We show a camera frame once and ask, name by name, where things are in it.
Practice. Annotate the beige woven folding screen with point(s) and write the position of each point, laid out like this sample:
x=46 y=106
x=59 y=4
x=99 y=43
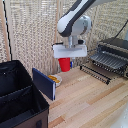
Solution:
x=30 y=36

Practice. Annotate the dark blue book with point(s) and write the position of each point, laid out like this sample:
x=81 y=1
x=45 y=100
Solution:
x=43 y=83

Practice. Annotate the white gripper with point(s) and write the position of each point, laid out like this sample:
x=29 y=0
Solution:
x=70 y=51

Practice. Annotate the red plastic cup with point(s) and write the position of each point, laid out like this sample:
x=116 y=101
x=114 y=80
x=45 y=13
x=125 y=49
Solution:
x=64 y=64

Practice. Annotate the bowl with yellow contents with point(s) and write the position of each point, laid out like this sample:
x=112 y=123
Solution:
x=54 y=79

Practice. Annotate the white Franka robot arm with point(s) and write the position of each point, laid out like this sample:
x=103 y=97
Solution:
x=75 y=20

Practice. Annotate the black fabric storage box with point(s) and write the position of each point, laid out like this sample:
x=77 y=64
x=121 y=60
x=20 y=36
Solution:
x=18 y=95

